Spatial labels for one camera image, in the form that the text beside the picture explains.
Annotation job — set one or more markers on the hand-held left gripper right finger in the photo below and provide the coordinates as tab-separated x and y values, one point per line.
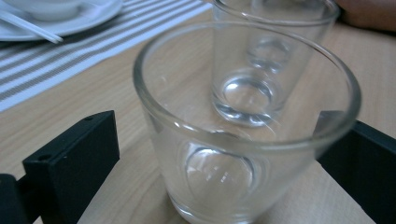
367	168

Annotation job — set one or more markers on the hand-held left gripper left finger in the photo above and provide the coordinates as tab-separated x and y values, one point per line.
74	161

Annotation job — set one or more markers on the clear drinking glass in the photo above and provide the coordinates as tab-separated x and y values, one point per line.
218	186
270	56
249	96

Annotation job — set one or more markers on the grey striped placemat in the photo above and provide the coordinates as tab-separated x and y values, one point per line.
62	68

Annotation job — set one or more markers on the white chopstick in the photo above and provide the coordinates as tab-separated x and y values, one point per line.
31	28

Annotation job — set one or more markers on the white plate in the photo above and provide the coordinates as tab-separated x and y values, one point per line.
84	21

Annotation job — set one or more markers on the white bowl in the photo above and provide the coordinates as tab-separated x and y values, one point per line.
49	11

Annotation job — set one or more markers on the brown rounded object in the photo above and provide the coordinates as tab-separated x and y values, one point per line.
370	12

